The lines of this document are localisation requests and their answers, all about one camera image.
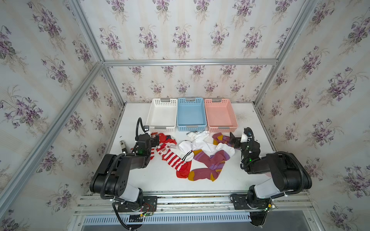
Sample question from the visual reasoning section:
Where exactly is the purple yellow sock front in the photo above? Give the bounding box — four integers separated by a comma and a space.
188, 161, 225, 182

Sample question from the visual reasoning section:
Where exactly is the plain red sock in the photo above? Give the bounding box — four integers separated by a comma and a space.
176, 161, 192, 179

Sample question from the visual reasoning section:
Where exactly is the blue plastic basket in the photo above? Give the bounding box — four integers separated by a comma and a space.
177, 97, 207, 132

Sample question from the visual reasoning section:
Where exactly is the pink plastic basket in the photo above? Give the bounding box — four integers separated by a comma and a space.
204, 98, 238, 133

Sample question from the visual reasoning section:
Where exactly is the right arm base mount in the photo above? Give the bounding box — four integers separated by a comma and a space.
229, 193, 276, 211

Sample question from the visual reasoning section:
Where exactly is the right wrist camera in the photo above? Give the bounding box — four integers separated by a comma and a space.
240, 133, 252, 143

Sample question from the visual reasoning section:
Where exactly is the small white ankle sock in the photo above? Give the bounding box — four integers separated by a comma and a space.
215, 143, 235, 157

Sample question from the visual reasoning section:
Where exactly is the purple striped sock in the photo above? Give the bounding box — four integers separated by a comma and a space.
193, 150, 230, 172

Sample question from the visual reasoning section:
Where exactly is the red white striped santa sock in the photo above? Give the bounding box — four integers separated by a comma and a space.
156, 143, 188, 172

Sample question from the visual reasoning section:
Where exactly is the small black tool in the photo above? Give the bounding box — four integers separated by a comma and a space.
119, 140, 128, 154

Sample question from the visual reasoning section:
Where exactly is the white plastic basket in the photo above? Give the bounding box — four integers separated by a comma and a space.
146, 98, 178, 133

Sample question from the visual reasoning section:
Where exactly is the white sock upper middle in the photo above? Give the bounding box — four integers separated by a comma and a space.
187, 131, 217, 156

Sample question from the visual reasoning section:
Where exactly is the red snowflake sock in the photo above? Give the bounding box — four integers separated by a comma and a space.
159, 133, 177, 145

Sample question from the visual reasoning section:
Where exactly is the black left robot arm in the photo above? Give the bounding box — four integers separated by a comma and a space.
89, 118, 159, 207

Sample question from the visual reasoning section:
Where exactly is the purple yellow sock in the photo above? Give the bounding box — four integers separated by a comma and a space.
212, 133, 233, 147
188, 161, 225, 182

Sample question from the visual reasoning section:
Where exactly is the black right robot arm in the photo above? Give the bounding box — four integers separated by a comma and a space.
229, 127, 312, 200

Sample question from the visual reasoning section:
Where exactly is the aluminium rail front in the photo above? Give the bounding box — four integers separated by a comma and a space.
73, 191, 314, 216

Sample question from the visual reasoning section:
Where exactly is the white sock with black stripes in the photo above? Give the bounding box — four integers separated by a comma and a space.
170, 141, 194, 162

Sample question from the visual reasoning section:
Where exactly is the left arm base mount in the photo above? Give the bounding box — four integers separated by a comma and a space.
114, 196, 158, 213

